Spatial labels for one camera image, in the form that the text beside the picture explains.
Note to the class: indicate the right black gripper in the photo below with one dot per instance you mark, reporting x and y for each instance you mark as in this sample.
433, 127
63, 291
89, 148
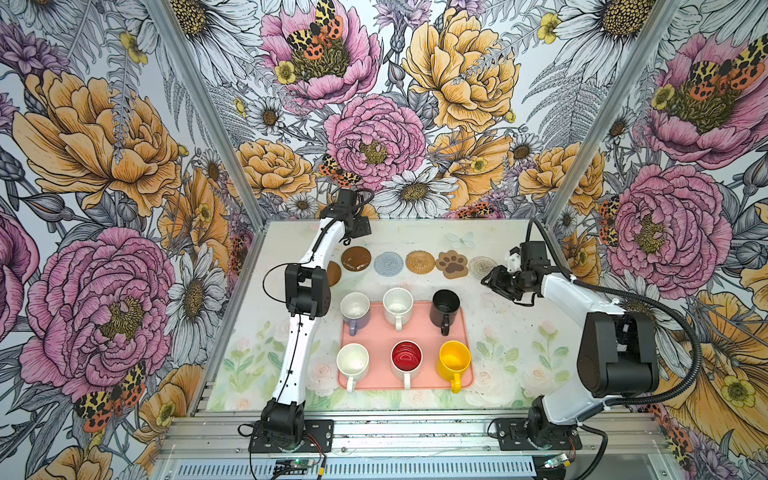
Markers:
496, 284

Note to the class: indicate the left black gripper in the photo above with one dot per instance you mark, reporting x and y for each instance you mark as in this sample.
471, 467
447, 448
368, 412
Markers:
364, 228

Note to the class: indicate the scratched dark wooden coaster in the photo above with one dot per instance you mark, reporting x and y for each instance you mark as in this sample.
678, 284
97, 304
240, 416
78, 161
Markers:
356, 258

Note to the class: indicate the beige woven small coaster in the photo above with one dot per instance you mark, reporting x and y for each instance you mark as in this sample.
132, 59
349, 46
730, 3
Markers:
481, 266

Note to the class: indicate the grey woven round coaster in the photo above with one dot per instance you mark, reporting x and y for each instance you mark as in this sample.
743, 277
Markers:
388, 264

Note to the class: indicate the large plain wooden coaster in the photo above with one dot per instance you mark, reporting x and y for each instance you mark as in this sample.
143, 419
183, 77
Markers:
334, 273

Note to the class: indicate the brown paw shaped coaster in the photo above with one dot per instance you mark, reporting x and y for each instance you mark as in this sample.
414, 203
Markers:
452, 264

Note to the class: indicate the tan rattan round coaster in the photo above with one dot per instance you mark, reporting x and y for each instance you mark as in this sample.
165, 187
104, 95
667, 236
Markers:
420, 262

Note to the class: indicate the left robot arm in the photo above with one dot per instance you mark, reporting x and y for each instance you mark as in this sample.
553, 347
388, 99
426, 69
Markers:
307, 299

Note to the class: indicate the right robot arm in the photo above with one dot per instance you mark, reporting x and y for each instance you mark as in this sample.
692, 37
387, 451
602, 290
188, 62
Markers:
616, 358

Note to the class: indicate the black mug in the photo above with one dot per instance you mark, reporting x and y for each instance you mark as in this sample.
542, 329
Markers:
444, 309

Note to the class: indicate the lavender mug white inside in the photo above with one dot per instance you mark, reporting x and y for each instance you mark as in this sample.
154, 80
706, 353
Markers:
355, 308

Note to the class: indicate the white speckled mug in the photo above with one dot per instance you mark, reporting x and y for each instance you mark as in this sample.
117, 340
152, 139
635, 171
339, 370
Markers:
398, 304

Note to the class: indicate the yellow mug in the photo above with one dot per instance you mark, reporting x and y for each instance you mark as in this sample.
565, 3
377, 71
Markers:
454, 359

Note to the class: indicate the red inside mug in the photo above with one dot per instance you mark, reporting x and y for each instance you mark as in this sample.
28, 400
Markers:
406, 359

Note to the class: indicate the green circuit board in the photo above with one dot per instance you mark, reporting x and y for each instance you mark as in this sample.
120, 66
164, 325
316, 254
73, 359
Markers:
292, 467

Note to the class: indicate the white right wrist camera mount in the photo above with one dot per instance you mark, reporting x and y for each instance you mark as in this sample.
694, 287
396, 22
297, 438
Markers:
513, 263

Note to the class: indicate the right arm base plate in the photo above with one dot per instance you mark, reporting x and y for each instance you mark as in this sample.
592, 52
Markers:
515, 434

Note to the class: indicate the aluminium front rail frame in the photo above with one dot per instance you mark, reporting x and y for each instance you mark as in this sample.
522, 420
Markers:
448, 444

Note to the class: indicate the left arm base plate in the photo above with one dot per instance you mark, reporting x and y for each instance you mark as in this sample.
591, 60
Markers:
313, 436

